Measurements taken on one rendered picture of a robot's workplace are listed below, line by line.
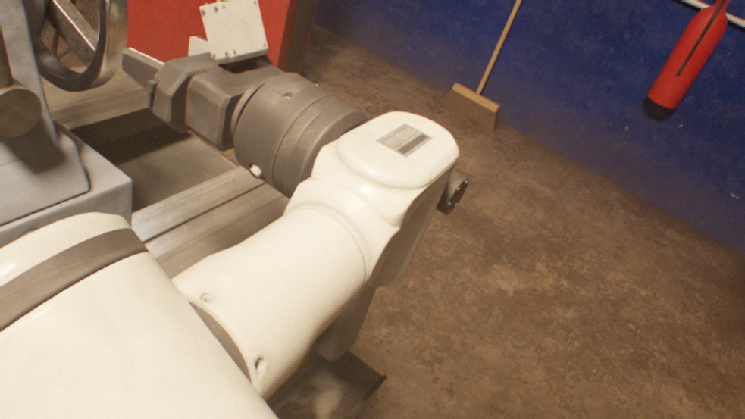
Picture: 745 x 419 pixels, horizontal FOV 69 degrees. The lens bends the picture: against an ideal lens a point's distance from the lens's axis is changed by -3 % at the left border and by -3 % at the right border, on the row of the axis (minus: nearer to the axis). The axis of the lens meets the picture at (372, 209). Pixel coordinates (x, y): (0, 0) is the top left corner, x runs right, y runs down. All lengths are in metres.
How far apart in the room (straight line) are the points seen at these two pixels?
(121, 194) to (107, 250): 0.45
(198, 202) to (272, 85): 0.37
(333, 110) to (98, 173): 0.31
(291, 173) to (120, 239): 0.22
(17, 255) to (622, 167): 3.28
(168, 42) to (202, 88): 2.21
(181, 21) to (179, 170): 1.62
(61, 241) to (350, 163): 0.18
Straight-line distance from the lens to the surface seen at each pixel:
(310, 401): 1.11
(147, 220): 0.74
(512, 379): 1.89
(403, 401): 1.68
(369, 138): 0.35
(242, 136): 0.42
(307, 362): 1.08
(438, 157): 0.36
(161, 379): 0.18
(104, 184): 0.63
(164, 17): 2.63
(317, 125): 0.40
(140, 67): 0.50
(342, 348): 0.93
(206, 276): 0.25
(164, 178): 1.00
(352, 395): 1.14
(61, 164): 0.60
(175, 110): 0.46
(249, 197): 0.80
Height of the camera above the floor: 1.32
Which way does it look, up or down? 35 degrees down
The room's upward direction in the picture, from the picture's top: 19 degrees clockwise
